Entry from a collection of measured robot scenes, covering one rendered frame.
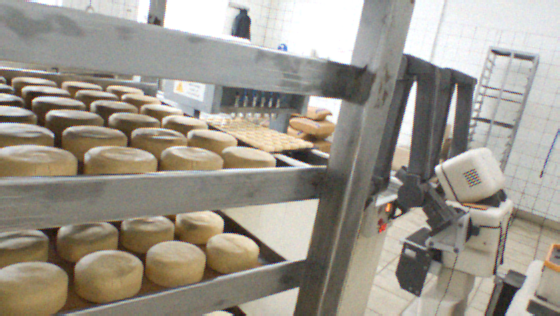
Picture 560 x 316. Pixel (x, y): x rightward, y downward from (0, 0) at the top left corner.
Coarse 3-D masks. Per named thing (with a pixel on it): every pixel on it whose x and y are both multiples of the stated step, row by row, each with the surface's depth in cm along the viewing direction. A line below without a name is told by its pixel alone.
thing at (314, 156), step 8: (160, 96) 278; (176, 104) 268; (200, 112) 255; (296, 152) 216; (304, 152) 213; (312, 152) 210; (320, 152) 209; (312, 160) 210; (320, 160) 207; (392, 184) 186; (400, 184) 184; (392, 192) 186
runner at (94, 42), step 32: (0, 0) 19; (0, 32) 20; (32, 32) 20; (64, 32) 21; (96, 32) 22; (128, 32) 23; (160, 32) 24; (64, 64) 22; (96, 64) 23; (128, 64) 24; (160, 64) 25; (192, 64) 26; (224, 64) 28; (256, 64) 29; (288, 64) 31; (320, 64) 33; (320, 96) 34
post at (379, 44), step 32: (384, 0) 33; (384, 32) 33; (352, 64) 35; (384, 64) 34; (352, 96) 35; (384, 96) 35; (352, 128) 35; (352, 160) 35; (320, 192) 38; (352, 192) 36; (320, 224) 38; (352, 224) 37; (320, 256) 38; (320, 288) 38
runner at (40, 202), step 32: (0, 192) 22; (32, 192) 23; (64, 192) 24; (96, 192) 25; (128, 192) 26; (160, 192) 28; (192, 192) 29; (224, 192) 31; (256, 192) 33; (288, 192) 35; (0, 224) 22; (32, 224) 23; (64, 224) 24
